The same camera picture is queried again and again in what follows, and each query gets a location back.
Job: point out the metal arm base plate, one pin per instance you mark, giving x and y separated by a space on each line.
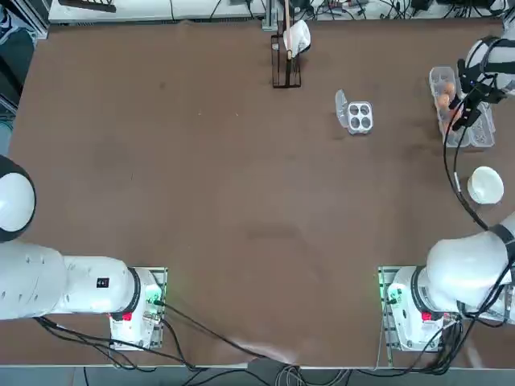
387 277
163 273

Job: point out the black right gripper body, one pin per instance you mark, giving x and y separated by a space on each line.
483 92

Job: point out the grey power adapter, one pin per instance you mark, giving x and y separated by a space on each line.
263 366

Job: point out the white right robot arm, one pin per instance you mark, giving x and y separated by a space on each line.
462 273

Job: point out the clear four-slot egg tray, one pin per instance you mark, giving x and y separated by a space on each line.
361 115

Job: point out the black slotted rack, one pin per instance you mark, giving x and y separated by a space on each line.
92 5

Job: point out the clear twelve-slot egg tray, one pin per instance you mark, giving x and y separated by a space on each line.
483 132

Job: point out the aluminium frame profile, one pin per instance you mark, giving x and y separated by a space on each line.
40 24

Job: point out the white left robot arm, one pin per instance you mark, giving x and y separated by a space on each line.
80 289

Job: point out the wooden rod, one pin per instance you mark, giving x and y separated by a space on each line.
287 16

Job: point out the white side shelf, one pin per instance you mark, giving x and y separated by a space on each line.
161 14

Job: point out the white round bowl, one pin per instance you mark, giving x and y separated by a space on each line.
484 185

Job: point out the aluminium camera post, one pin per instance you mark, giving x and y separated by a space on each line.
270 16

